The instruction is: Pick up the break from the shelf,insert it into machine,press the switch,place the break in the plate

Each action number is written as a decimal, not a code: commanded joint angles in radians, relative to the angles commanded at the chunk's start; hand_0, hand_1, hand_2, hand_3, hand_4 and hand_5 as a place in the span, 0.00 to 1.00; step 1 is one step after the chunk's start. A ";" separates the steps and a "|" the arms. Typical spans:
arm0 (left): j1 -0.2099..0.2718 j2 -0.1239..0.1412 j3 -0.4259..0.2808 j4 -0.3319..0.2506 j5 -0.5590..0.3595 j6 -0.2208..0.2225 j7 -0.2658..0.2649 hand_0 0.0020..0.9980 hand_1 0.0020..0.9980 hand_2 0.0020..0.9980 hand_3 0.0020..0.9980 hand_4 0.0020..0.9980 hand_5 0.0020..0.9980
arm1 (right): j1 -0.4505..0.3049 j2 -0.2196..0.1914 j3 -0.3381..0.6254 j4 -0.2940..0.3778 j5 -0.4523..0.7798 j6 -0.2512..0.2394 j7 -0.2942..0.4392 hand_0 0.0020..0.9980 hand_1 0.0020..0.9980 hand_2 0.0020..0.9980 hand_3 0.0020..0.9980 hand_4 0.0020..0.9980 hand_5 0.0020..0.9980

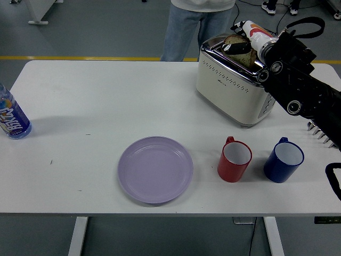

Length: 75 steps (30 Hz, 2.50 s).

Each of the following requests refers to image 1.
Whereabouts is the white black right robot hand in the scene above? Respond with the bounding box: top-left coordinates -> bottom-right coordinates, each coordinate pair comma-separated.
221,20 -> 275,55

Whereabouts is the bread slice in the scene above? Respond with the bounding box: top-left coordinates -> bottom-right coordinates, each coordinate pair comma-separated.
223,34 -> 258,67

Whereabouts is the purple plate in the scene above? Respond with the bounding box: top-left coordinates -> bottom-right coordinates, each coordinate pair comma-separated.
117,136 -> 194,205

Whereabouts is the person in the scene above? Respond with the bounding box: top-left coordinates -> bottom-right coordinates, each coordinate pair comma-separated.
159,0 -> 237,62
261,0 -> 301,16

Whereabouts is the cream chrome toaster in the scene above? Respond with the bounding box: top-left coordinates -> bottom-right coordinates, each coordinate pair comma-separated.
195,33 -> 278,129

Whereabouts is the metal toast rack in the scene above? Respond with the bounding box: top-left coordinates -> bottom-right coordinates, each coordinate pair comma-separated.
306,119 -> 337,149

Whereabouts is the blue mug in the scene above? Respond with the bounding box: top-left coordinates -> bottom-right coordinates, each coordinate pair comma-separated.
263,137 -> 304,183

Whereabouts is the red mug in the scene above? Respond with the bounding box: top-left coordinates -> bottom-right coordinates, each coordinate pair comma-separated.
217,135 -> 253,183

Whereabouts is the yellow floor tape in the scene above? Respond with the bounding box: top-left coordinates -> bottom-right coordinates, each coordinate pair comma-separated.
0,55 -> 341,65

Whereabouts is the black table control panel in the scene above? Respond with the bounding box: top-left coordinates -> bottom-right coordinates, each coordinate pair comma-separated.
313,215 -> 341,225

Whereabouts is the white table leg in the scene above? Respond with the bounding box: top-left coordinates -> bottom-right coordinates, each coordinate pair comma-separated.
68,216 -> 89,256
263,216 -> 285,256

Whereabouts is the white desk foot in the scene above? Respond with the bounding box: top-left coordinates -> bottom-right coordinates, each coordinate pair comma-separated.
27,0 -> 50,26

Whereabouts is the blue label water bottle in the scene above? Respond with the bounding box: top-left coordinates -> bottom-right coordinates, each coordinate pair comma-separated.
0,84 -> 33,141

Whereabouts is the black floor cable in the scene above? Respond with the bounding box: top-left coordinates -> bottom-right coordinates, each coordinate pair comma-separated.
231,0 -> 293,37

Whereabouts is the clear bracket under table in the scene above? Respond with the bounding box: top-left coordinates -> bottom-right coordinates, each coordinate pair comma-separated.
232,216 -> 258,224

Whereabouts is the black cable under table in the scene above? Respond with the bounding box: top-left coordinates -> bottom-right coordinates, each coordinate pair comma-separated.
249,216 -> 258,256

